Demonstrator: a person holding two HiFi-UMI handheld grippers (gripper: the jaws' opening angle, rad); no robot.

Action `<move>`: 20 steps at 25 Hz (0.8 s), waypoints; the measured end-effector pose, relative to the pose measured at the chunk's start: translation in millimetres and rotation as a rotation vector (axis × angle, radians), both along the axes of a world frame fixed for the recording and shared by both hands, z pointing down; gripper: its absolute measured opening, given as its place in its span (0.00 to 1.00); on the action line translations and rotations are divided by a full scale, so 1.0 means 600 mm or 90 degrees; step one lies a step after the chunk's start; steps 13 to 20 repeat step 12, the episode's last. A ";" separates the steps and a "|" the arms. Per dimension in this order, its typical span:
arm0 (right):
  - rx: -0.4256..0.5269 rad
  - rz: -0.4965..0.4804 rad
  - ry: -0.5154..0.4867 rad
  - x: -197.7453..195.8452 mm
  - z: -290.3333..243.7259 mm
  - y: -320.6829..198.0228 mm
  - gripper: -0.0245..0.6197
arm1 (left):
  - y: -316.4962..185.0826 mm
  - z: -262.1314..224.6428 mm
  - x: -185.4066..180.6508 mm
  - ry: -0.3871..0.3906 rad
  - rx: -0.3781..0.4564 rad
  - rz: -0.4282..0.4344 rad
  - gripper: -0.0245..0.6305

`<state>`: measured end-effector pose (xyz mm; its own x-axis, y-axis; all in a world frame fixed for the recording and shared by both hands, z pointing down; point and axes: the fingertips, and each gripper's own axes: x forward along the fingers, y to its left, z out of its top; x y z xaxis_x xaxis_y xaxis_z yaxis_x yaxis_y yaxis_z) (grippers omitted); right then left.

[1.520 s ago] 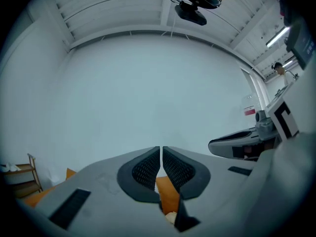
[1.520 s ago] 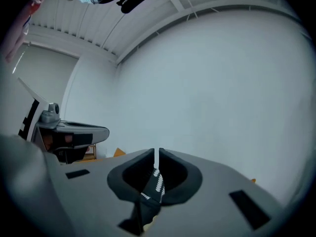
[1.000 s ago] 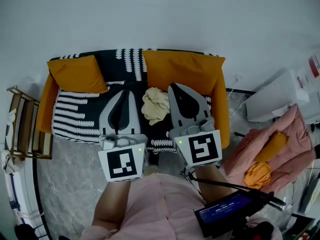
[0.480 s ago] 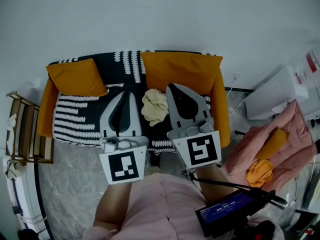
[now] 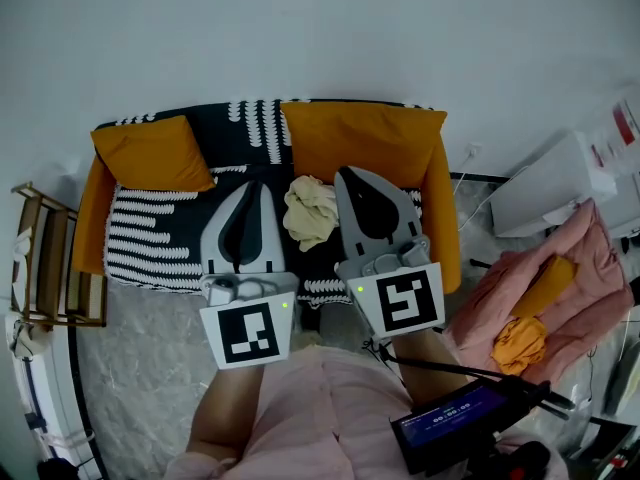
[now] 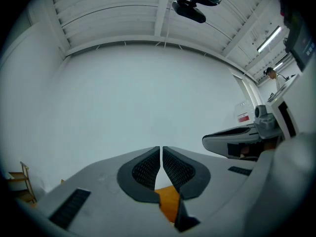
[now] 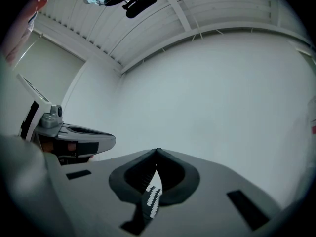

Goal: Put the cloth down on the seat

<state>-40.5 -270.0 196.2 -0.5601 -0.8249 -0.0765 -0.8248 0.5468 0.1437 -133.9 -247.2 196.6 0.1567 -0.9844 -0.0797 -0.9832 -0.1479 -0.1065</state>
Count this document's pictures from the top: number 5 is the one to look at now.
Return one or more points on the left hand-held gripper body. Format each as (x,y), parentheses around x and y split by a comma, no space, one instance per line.
(250,328)

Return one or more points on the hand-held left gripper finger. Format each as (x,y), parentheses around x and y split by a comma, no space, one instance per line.
(272,248)
(212,248)

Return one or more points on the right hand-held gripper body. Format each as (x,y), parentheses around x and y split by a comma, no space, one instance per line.
(405,298)

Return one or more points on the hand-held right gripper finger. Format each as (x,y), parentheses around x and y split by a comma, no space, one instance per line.
(400,208)
(350,233)

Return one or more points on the orange sofa seat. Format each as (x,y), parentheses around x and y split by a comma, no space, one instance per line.
(442,208)

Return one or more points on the beige cloth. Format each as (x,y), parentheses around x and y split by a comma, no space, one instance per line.
(310,210)

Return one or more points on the person's left forearm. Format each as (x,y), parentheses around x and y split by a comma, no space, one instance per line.
(230,408)

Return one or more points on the person's right forearm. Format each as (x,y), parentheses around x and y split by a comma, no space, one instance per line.
(430,368)

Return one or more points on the crumpled orange cloth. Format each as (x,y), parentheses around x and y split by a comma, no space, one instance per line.
(520,345)

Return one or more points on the black white patterned throw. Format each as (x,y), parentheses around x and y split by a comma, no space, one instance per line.
(150,238)

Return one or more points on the large orange cushion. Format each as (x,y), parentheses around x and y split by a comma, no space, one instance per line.
(365,138)

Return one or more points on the person's pink shirt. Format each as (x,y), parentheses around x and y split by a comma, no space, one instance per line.
(320,408)

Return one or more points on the small orange cushion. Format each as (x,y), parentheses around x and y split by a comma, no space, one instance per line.
(152,155)

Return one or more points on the grey rug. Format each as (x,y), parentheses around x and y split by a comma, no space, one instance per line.
(145,368)

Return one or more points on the black screen device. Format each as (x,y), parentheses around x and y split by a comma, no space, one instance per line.
(450,423)

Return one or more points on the orange bolster pillow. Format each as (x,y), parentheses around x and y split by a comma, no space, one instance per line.
(547,285)

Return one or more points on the white box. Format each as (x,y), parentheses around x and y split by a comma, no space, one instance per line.
(550,188)

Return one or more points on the wooden rack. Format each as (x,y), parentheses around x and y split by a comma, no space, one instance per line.
(52,263)

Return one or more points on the pink quilt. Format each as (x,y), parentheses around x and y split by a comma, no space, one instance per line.
(595,278)

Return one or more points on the black red object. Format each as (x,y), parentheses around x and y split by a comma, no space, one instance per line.
(525,460)

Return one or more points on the red white papers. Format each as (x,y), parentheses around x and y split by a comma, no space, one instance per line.
(622,128)

